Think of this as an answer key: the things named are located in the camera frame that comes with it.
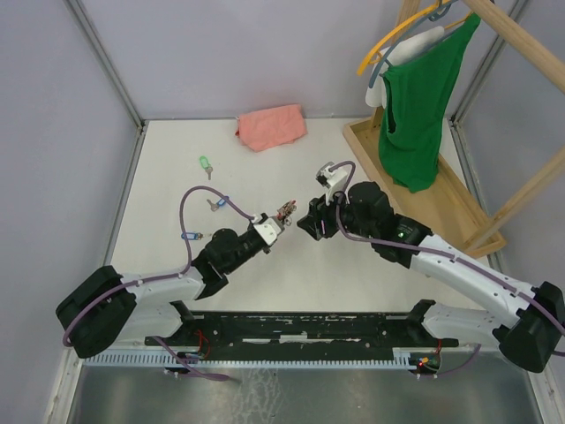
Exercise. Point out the white cable duct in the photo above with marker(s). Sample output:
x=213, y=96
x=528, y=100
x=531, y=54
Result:
x=160, y=358

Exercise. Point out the right aluminium frame post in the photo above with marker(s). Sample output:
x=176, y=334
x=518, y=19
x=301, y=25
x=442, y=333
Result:
x=515, y=10

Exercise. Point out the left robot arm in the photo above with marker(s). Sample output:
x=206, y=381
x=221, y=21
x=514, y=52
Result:
x=109, y=307

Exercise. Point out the key with green tag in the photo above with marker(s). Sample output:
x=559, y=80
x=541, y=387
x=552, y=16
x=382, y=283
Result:
x=206, y=166

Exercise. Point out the aluminium corner frame post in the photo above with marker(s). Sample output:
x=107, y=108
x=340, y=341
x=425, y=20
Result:
x=79, y=13

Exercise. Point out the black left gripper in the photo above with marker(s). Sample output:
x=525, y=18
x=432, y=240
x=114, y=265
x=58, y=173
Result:
x=267, y=249

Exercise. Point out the yellow hanger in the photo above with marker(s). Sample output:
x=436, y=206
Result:
x=407, y=18

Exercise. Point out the key with dark blue tag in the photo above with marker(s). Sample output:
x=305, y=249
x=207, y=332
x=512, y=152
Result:
x=194, y=235

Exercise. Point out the blue grey hanger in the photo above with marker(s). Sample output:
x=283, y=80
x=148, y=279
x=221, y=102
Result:
x=423, y=25

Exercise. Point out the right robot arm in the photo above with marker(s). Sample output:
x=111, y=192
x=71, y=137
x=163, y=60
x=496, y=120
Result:
x=524, y=322

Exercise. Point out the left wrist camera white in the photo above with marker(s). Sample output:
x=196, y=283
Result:
x=268, y=227

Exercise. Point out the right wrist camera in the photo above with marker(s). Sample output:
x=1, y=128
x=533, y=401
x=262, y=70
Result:
x=335, y=177

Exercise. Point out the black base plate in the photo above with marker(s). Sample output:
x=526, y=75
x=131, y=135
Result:
x=303, y=336

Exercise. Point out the green shirt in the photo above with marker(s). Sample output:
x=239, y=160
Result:
x=418, y=93

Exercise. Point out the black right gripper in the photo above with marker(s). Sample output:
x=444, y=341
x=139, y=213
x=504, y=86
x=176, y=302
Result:
x=319, y=210

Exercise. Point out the folded pink cloth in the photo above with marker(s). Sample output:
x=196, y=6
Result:
x=264, y=129

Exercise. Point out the metal key organizer red handle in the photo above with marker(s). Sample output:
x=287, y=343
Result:
x=283, y=214

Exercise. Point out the white garment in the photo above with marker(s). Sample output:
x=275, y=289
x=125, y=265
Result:
x=375, y=95

